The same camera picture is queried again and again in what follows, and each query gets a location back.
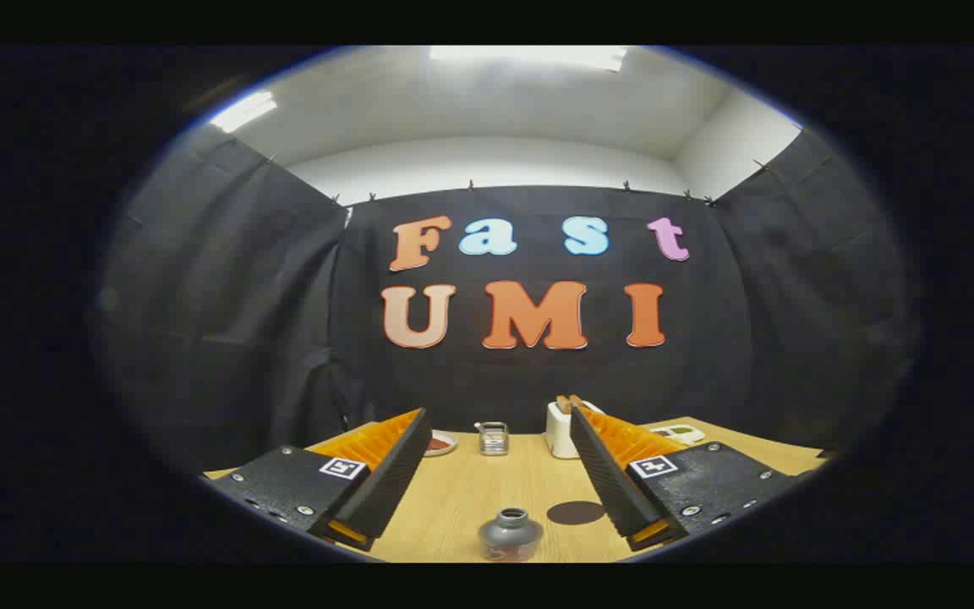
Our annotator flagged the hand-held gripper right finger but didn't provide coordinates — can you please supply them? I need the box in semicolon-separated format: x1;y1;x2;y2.
569;404;801;552

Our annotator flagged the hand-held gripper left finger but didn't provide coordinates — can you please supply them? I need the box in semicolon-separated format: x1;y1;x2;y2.
204;408;433;552

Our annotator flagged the round dark brown coaster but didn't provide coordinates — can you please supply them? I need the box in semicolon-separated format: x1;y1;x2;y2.
546;501;607;526

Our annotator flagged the silver juice bottle pink label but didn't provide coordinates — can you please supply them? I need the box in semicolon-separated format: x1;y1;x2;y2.
477;507;544;563

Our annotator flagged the wooden table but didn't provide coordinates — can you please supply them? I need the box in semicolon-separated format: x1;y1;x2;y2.
204;416;830;563

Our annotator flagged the small white toy toaster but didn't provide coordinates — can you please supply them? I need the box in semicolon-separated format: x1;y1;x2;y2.
545;395;605;460

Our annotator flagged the black backdrop cloth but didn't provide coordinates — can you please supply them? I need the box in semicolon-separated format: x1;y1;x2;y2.
94;123;919;475

